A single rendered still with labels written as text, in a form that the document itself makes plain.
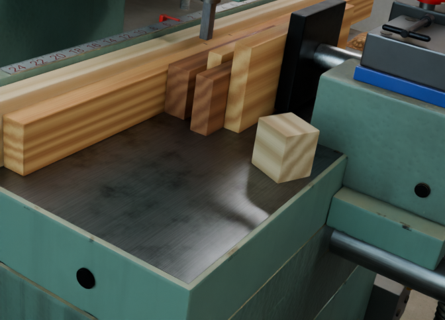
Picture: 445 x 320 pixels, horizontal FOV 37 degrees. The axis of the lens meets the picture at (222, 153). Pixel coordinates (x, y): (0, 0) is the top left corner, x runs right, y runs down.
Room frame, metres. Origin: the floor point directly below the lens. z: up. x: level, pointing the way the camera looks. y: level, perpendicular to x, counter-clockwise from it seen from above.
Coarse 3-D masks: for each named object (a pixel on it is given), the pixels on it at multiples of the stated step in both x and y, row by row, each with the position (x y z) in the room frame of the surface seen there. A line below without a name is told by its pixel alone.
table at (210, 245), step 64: (128, 128) 0.49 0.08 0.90; (256, 128) 0.53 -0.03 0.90; (0, 192) 0.37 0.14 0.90; (64, 192) 0.38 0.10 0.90; (128, 192) 0.39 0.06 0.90; (192, 192) 0.40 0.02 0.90; (256, 192) 0.42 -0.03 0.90; (320, 192) 0.46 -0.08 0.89; (0, 256) 0.37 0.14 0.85; (64, 256) 0.34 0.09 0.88; (128, 256) 0.32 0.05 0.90; (192, 256) 0.33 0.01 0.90; (256, 256) 0.37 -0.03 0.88
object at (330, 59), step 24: (336, 0) 0.63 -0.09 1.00; (312, 24) 0.57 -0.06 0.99; (336, 24) 0.62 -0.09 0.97; (288, 48) 0.56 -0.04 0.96; (312, 48) 0.58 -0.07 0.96; (336, 48) 0.58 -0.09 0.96; (288, 72) 0.56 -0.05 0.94; (312, 72) 0.59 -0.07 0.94; (288, 96) 0.56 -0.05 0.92; (312, 96) 0.60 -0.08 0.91
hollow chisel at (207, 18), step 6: (204, 6) 0.60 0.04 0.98; (210, 6) 0.59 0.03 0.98; (204, 12) 0.60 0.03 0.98; (210, 12) 0.59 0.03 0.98; (204, 18) 0.59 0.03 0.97; (210, 18) 0.59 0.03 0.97; (204, 24) 0.59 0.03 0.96; (210, 24) 0.59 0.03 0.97; (204, 30) 0.59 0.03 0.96; (210, 30) 0.60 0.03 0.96; (204, 36) 0.59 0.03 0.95; (210, 36) 0.60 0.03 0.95
